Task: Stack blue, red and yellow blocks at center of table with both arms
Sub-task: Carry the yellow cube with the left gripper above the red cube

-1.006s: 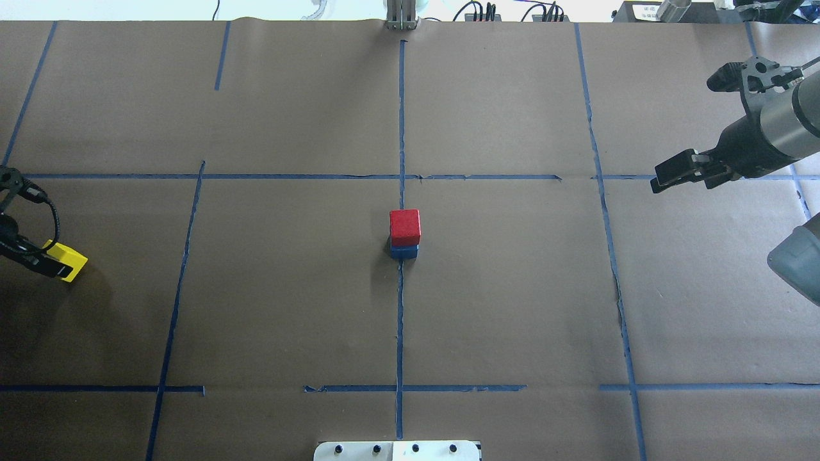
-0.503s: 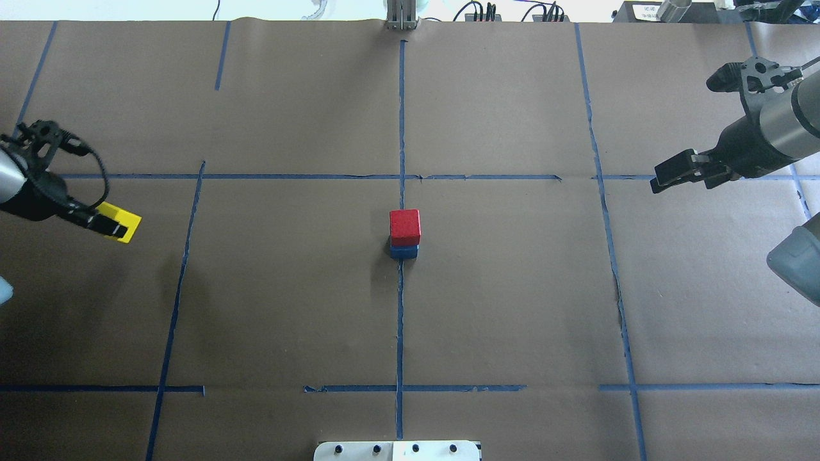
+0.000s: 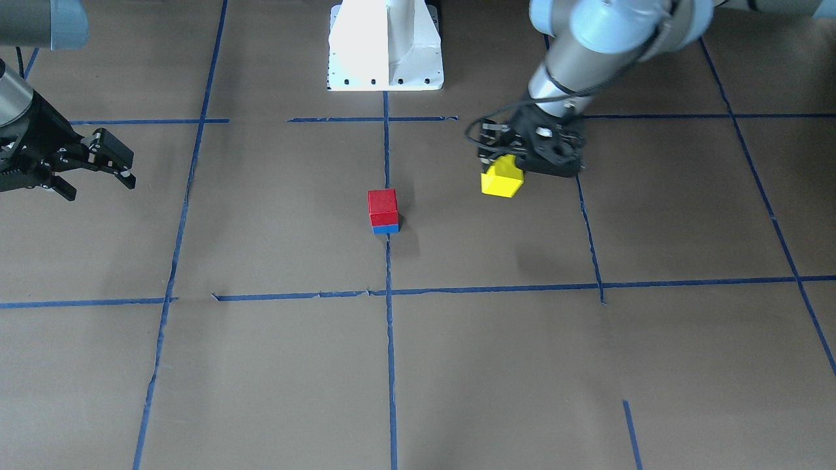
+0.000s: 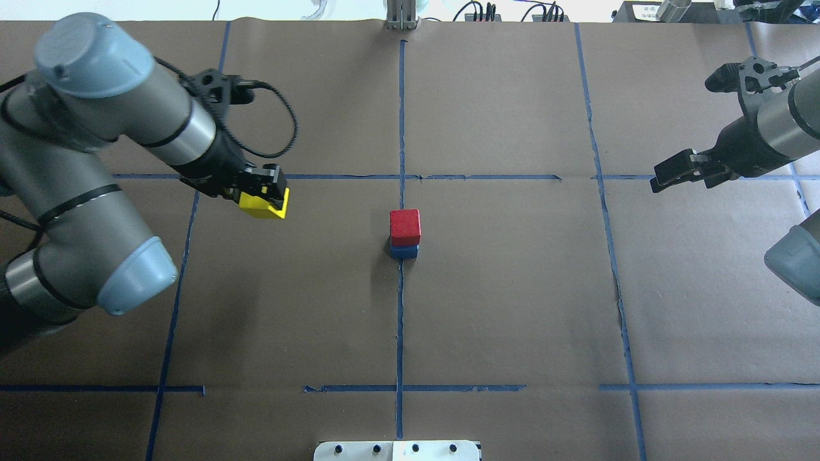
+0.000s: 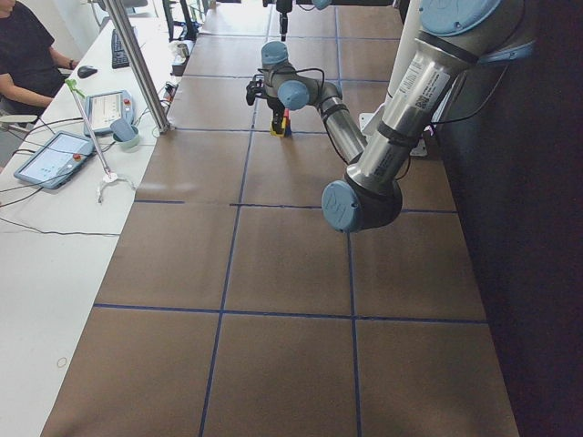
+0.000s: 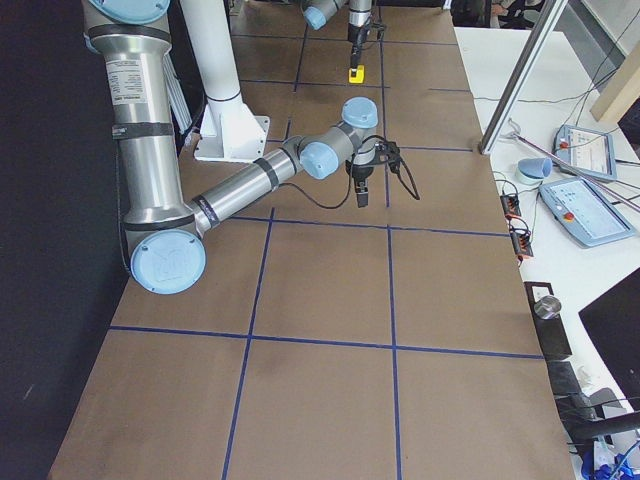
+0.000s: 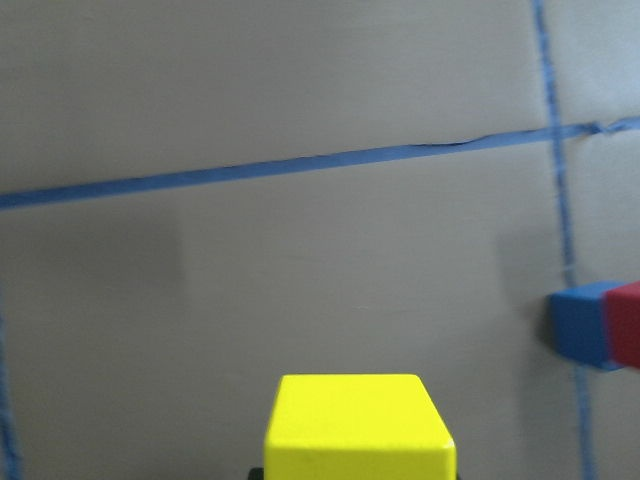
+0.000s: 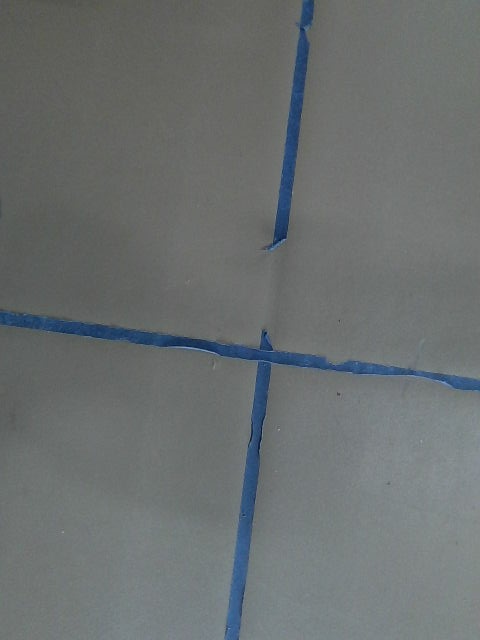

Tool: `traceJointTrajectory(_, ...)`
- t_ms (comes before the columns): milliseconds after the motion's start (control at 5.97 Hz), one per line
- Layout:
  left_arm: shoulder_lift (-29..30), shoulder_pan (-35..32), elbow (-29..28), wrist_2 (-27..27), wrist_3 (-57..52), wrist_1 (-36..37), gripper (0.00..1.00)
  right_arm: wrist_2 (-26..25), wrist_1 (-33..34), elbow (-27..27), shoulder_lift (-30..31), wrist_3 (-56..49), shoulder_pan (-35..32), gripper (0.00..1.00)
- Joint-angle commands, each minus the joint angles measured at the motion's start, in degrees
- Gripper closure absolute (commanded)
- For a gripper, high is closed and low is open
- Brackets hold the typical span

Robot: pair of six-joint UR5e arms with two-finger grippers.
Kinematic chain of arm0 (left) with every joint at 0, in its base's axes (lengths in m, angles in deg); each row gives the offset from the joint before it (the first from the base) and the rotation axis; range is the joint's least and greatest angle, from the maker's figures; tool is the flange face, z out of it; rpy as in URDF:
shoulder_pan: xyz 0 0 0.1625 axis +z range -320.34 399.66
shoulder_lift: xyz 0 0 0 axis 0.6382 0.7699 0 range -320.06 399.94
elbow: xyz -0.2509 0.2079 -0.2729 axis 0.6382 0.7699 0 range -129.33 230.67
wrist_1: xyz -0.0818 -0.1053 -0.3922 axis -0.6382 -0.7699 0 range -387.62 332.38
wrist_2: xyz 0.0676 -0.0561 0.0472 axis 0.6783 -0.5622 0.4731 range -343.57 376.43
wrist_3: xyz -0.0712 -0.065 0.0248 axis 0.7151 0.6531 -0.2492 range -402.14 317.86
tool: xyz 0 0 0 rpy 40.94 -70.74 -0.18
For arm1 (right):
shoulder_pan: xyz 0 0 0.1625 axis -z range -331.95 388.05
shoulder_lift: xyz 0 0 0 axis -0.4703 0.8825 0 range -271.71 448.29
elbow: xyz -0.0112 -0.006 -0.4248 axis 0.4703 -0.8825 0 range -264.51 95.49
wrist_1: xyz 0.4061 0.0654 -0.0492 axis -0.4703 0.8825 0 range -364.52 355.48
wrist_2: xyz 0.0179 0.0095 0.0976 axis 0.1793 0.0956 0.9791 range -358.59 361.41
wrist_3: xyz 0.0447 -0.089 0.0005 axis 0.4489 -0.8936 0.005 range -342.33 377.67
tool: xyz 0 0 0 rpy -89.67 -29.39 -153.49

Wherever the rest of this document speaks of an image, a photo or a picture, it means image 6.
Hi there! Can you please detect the yellow block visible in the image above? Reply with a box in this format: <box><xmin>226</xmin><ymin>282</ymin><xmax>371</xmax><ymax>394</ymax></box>
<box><xmin>348</xmin><ymin>64</ymin><xmax>365</xmax><ymax>84</ymax></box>

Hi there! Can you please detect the teach pendant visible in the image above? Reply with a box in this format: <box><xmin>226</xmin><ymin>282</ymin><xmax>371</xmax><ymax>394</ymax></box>
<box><xmin>553</xmin><ymin>125</ymin><xmax>617</xmax><ymax>182</ymax></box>
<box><xmin>539</xmin><ymin>178</ymin><xmax>636</xmax><ymax>248</ymax></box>

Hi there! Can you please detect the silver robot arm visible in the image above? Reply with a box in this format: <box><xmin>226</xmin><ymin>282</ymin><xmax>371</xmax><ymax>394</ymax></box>
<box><xmin>301</xmin><ymin>0</ymin><xmax>373</xmax><ymax>83</ymax></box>
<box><xmin>83</xmin><ymin>1</ymin><xmax>378</xmax><ymax>295</ymax></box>

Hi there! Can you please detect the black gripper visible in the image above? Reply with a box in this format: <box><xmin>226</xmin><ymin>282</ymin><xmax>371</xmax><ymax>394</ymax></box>
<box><xmin>346</xmin><ymin>161</ymin><xmax>374</xmax><ymax>207</ymax></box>
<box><xmin>348</xmin><ymin>24</ymin><xmax>370</xmax><ymax>69</ymax></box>

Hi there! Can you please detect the black monitor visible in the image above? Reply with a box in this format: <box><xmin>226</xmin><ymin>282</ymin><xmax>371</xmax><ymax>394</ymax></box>
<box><xmin>579</xmin><ymin>270</ymin><xmax>640</xmax><ymax>410</ymax></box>

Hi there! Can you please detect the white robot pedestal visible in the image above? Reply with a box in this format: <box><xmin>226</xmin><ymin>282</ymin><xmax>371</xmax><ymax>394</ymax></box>
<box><xmin>180</xmin><ymin>0</ymin><xmax>270</xmax><ymax>162</ymax></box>

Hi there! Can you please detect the black box on table edge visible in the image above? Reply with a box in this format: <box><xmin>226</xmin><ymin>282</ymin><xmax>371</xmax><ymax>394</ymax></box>
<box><xmin>524</xmin><ymin>281</ymin><xmax>572</xmax><ymax>361</ymax></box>

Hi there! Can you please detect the metal cylinder weight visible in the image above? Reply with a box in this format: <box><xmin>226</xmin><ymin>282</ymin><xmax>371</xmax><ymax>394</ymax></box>
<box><xmin>533</xmin><ymin>295</ymin><xmax>562</xmax><ymax>320</ymax></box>

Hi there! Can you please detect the orange black connector board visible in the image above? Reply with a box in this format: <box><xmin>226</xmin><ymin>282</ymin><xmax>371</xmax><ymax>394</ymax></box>
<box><xmin>500</xmin><ymin>193</ymin><xmax>521</xmax><ymax>219</ymax></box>

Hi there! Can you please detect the near teach pendant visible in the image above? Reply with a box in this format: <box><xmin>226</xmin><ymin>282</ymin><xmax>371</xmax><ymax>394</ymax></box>
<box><xmin>539</xmin><ymin>178</ymin><xmax>636</xmax><ymax>248</ymax></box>

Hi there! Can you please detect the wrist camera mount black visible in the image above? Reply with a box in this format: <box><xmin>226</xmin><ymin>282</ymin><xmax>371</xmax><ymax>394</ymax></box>
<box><xmin>375</xmin><ymin>141</ymin><xmax>403</xmax><ymax>175</ymax></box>

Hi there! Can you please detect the aluminium frame post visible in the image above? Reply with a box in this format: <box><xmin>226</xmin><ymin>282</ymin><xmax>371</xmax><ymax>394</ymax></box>
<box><xmin>479</xmin><ymin>0</ymin><xmax>568</xmax><ymax>155</ymax></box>

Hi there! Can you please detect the far teach pendant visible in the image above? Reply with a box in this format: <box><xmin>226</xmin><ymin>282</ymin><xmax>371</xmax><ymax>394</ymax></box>
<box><xmin>553</xmin><ymin>125</ymin><xmax>617</xmax><ymax>182</ymax></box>

